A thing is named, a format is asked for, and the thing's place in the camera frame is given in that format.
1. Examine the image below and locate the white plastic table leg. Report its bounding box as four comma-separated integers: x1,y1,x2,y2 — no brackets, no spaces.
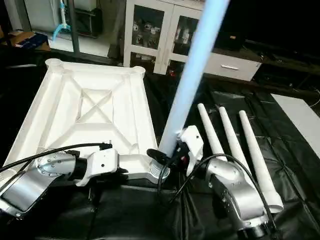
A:
217,105,251,167
157,0,231,159
238,109,285,215
197,103,227,157

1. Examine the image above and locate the grey vertical metal pole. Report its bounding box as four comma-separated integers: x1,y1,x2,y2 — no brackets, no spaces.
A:
66,0,82,56

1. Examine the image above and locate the white plastic table top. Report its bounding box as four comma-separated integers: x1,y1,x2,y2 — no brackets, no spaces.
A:
2,58,171,187

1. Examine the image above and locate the light blue plastic object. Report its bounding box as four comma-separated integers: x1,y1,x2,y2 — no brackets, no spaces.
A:
52,0,69,41

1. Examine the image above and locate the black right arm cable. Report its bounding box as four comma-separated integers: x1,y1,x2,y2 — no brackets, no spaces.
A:
157,149,277,232

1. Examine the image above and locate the white flat board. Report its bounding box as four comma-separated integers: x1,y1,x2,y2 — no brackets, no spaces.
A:
270,93,320,162

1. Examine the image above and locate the white drawer unit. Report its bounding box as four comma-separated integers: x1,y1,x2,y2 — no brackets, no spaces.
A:
204,49,264,82

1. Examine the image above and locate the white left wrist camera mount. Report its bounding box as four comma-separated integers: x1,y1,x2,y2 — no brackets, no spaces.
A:
74,148,121,188

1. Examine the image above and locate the brown cardboard box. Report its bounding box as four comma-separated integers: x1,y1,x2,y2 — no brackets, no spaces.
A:
7,30,52,51

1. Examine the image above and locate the dark low media cabinet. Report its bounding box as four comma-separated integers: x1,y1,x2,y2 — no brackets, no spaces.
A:
259,39,320,89

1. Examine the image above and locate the black work mat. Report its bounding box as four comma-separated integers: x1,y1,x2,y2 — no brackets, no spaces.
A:
0,47,320,240

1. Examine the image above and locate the white glass door cabinet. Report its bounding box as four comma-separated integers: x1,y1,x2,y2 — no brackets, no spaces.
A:
122,0,209,76

